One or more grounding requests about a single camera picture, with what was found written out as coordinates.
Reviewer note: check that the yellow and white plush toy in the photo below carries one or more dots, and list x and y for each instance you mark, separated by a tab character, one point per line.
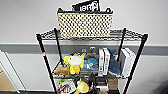
75	61

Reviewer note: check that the blue and white small packet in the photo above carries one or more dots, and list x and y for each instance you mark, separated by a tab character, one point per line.
90	63

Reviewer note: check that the narrow white box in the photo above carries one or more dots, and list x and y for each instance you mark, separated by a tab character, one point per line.
101	61
107	60

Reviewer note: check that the brown plush toy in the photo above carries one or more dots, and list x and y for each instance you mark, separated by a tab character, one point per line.
61	70

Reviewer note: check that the small yellow toy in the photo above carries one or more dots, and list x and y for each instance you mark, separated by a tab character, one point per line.
82	87

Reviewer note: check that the black bag with white print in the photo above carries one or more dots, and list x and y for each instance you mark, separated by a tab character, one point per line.
87	6

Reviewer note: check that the white and red snack bag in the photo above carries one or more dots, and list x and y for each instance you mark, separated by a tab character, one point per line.
66	86

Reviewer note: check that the large white box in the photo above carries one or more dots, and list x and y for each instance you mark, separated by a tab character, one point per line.
127	61

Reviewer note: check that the small brown cardboard box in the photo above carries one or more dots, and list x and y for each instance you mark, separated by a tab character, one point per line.
112	83

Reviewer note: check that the white door frame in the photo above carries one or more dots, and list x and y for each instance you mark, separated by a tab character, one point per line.
7	70

